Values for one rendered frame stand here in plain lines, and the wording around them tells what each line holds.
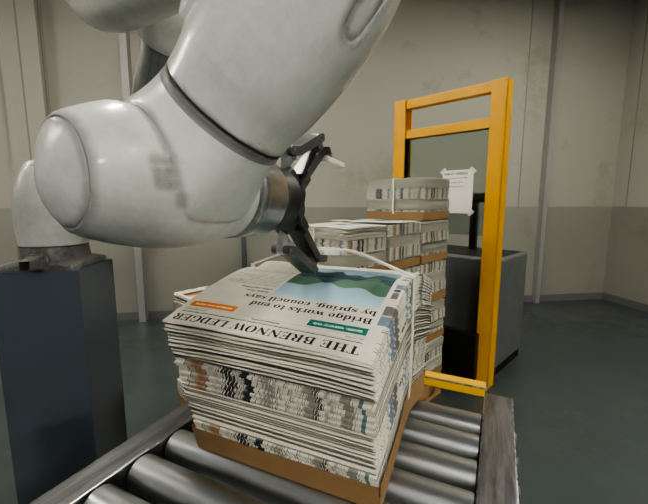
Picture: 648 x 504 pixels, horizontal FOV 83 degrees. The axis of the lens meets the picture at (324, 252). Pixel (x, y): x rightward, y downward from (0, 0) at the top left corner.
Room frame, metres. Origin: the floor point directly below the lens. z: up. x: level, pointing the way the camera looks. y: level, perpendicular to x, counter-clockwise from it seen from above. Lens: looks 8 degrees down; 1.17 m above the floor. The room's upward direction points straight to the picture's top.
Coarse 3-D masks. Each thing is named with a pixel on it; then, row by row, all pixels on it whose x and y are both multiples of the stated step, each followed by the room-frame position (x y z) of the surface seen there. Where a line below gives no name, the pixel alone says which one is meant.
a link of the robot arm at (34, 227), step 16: (32, 160) 0.92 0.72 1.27; (32, 176) 0.90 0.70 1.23; (16, 192) 0.89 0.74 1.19; (32, 192) 0.89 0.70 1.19; (16, 208) 0.89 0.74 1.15; (32, 208) 0.89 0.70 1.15; (16, 224) 0.89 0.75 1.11; (32, 224) 0.88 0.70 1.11; (48, 224) 0.89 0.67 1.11; (16, 240) 0.91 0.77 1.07; (32, 240) 0.89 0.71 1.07; (48, 240) 0.90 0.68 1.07; (64, 240) 0.92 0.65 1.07; (80, 240) 0.95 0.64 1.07
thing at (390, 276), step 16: (272, 272) 0.58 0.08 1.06; (288, 272) 0.58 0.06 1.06; (320, 272) 0.58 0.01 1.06; (336, 272) 0.58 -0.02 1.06; (352, 272) 0.57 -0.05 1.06; (368, 272) 0.57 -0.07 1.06; (384, 272) 0.57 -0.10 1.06; (416, 272) 0.57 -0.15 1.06; (416, 288) 0.56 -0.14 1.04; (416, 304) 0.57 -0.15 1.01
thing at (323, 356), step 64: (192, 320) 0.45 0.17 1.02; (256, 320) 0.43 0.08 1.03; (320, 320) 0.42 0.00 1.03; (384, 320) 0.41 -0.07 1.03; (192, 384) 0.48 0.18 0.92; (256, 384) 0.43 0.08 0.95; (320, 384) 0.38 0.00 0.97; (384, 384) 0.40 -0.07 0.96; (256, 448) 0.46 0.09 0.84; (320, 448) 0.41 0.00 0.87; (384, 448) 0.42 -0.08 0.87
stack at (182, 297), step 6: (408, 270) 1.83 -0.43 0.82; (414, 270) 1.87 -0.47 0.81; (198, 288) 1.40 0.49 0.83; (204, 288) 1.40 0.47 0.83; (174, 294) 1.34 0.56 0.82; (180, 294) 1.31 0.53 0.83; (186, 294) 1.31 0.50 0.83; (192, 294) 1.31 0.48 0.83; (174, 300) 1.34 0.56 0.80; (180, 300) 1.30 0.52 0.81; (186, 300) 1.26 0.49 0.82; (180, 306) 1.31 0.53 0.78; (180, 378) 1.34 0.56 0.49; (180, 384) 1.32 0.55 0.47; (180, 390) 1.32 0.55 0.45; (186, 396) 1.29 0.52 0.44
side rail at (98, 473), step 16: (176, 416) 0.59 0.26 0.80; (144, 432) 0.54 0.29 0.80; (160, 432) 0.54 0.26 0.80; (128, 448) 0.51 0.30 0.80; (144, 448) 0.51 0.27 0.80; (160, 448) 0.52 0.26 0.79; (96, 464) 0.47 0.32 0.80; (112, 464) 0.47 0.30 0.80; (128, 464) 0.47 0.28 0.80; (80, 480) 0.44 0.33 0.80; (96, 480) 0.44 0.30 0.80; (112, 480) 0.45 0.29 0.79; (48, 496) 0.42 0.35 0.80; (64, 496) 0.42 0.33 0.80; (80, 496) 0.42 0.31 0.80
